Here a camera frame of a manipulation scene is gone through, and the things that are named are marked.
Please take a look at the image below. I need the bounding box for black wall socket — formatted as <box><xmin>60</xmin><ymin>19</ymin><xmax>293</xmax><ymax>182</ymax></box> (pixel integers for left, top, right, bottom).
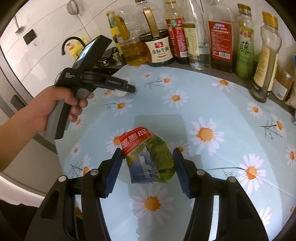
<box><xmin>23</xmin><ymin>29</ymin><xmax>37</xmax><ymax>45</ymax></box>

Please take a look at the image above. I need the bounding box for dark vinegar bottle red label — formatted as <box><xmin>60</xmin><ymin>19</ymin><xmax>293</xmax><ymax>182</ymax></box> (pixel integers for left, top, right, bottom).
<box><xmin>205</xmin><ymin>0</ymin><xmax>236</xmax><ymax>74</ymax></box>

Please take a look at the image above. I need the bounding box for oil bottle green label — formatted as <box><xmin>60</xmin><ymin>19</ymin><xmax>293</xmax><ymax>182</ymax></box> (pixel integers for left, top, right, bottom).
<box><xmin>235</xmin><ymin>3</ymin><xmax>255</xmax><ymax>80</ymax></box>

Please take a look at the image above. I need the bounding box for black faucet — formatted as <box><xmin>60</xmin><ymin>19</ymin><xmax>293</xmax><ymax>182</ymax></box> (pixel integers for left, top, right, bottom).
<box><xmin>61</xmin><ymin>37</ymin><xmax>89</xmax><ymax>56</ymax></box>

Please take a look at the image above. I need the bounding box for person's left hand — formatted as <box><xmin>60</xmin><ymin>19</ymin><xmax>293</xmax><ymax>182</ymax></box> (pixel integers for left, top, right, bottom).
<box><xmin>31</xmin><ymin>88</ymin><xmax>95</xmax><ymax>131</ymax></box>

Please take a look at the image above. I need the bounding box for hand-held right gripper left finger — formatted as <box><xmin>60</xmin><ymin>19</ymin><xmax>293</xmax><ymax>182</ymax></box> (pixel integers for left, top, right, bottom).
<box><xmin>24</xmin><ymin>148</ymin><xmax>123</xmax><ymax>241</ymax></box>

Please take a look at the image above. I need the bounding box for green and red snack packet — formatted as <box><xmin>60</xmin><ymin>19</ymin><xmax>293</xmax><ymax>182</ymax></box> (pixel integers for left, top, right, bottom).
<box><xmin>120</xmin><ymin>126</ymin><xmax>176</xmax><ymax>184</ymax></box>

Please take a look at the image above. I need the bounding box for yellow dish soap bottle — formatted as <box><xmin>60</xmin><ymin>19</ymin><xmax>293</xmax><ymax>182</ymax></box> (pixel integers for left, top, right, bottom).
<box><xmin>68</xmin><ymin>38</ymin><xmax>88</xmax><ymax>60</ymax></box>

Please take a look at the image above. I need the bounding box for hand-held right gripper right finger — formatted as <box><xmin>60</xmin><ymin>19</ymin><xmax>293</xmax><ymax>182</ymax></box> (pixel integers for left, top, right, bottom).
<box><xmin>172</xmin><ymin>147</ymin><xmax>270</xmax><ymax>241</ymax></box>

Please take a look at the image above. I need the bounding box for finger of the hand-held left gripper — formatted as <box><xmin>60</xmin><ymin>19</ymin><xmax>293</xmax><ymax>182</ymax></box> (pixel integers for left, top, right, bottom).
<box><xmin>116</xmin><ymin>80</ymin><xmax>137</xmax><ymax>93</ymax></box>

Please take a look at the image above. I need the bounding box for dark bottle green yellow label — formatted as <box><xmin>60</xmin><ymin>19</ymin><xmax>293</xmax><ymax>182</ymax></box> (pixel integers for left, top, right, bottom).
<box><xmin>106</xmin><ymin>10</ymin><xmax>123</xmax><ymax>50</ymax></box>

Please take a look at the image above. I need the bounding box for metal mesh strainer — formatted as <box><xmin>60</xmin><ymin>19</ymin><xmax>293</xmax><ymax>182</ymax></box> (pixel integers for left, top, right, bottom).
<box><xmin>67</xmin><ymin>0</ymin><xmax>82</xmax><ymax>16</ymax></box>

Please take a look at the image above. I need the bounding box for large soy sauce jug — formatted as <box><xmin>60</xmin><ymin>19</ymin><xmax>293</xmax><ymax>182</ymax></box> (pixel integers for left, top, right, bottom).
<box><xmin>136</xmin><ymin>0</ymin><xmax>175</xmax><ymax>67</ymax></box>

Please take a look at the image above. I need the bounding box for clear vinegar bottle yellow cap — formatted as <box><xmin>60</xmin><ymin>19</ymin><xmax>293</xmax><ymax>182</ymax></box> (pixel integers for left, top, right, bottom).
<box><xmin>183</xmin><ymin>0</ymin><xmax>211</xmax><ymax>70</ymax></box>

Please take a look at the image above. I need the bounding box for person's left forearm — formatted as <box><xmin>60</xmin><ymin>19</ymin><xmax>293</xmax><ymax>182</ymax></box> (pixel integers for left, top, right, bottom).
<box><xmin>0</xmin><ymin>113</ymin><xmax>47</xmax><ymax>173</ymax></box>

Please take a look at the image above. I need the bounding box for small bottle yellow cap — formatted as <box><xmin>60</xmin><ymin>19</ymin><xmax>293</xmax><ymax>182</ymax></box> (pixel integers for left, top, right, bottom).
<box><xmin>250</xmin><ymin>11</ymin><xmax>283</xmax><ymax>103</ymax></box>

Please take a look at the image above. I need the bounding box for soy sauce bottle red label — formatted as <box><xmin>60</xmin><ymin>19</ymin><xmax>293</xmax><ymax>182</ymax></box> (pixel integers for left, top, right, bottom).
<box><xmin>164</xmin><ymin>0</ymin><xmax>190</xmax><ymax>65</ymax></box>

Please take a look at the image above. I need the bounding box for small glass jar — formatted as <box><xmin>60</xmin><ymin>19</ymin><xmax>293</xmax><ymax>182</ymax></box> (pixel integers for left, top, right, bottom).
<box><xmin>273</xmin><ymin>62</ymin><xmax>296</xmax><ymax>101</ymax></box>

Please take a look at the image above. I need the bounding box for large cooking oil jug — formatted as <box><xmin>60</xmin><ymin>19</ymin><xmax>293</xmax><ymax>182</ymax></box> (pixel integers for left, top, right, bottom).
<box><xmin>116</xmin><ymin>0</ymin><xmax>149</xmax><ymax>67</ymax></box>

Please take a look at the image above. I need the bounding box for dark clothing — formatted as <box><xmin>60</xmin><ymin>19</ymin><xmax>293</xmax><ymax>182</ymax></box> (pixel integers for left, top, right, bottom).
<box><xmin>0</xmin><ymin>199</ymin><xmax>40</xmax><ymax>241</ymax></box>

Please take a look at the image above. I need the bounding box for daisy print table cover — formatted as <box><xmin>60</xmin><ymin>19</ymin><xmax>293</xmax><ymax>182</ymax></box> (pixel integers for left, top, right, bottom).
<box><xmin>54</xmin><ymin>64</ymin><xmax>296</xmax><ymax>241</ymax></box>

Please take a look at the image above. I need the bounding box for grey wall hook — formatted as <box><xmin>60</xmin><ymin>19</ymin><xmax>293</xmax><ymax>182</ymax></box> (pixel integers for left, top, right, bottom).
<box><xmin>13</xmin><ymin>16</ymin><xmax>25</xmax><ymax>32</ymax></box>

